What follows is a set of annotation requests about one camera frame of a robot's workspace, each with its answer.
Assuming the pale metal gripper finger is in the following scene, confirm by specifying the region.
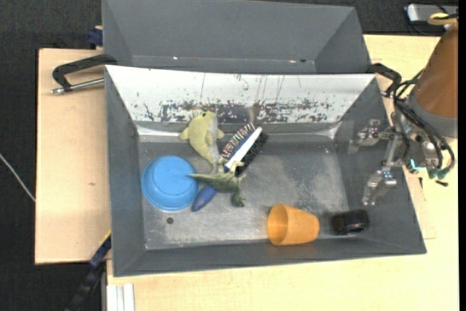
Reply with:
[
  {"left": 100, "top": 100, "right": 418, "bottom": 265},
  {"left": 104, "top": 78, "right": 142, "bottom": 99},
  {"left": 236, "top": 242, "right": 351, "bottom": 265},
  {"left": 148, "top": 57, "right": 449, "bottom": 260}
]
[
  {"left": 347, "top": 119, "right": 382, "bottom": 154},
  {"left": 361, "top": 169, "right": 398, "bottom": 208}
]

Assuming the black toy car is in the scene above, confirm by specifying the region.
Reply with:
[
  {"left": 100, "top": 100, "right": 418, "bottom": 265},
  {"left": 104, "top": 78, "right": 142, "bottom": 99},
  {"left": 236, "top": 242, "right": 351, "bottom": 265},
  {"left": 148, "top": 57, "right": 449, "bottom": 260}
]
[{"left": 330, "top": 208, "right": 371, "bottom": 236}]

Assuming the grey metal bin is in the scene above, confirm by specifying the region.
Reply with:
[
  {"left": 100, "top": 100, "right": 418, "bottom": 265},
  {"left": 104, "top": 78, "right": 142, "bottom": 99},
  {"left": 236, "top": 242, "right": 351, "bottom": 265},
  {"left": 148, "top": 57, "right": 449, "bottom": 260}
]
[{"left": 100, "top": 0, "right": 427, "bottom": 277}]

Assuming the orange plastic cup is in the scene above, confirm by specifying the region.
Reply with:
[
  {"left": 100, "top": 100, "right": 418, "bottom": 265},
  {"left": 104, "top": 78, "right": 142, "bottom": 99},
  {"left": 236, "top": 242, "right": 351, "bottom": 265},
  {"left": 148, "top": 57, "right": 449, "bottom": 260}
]
[{"left": 266, "top": 202, "right": 321, "bottom": 246}]

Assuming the blue and white brush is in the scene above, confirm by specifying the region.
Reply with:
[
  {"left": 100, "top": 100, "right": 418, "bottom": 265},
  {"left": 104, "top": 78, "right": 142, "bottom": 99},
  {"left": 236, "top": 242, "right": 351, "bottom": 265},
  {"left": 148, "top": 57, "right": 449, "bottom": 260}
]
[{"left": 191, "top": 125, "right": 269, "bottom": 213}]

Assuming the green toy dinosaur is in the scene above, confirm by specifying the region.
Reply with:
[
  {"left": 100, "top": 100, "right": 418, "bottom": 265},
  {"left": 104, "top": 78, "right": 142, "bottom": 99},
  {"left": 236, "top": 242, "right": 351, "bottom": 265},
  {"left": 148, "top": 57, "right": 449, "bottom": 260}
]
[{"left": 188, "top": 160, "right": 248, "bottom": 209}]

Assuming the yellow-green plush dolphin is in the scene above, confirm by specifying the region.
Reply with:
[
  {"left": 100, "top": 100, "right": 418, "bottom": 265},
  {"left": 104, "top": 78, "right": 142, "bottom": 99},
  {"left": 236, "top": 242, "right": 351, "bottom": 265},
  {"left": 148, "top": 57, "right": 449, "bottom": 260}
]
[{"left": 178, "top": 111, "right": 226, "bottom": 172}]

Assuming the blue plastic bowl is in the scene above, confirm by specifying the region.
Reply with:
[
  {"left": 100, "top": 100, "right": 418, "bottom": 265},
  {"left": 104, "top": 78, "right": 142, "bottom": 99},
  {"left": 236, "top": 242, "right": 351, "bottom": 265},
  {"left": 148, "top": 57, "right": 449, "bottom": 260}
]
[{"left": 141, "top": 154, "right": 200, "bottom": 213}]

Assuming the pale wood board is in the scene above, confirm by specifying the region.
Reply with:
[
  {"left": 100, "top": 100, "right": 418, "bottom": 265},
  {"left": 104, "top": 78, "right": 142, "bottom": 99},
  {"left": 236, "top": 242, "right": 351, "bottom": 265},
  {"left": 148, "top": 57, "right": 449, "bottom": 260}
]
[{"left": 34, "top": 47, "right": 112, "bottom": 265}]

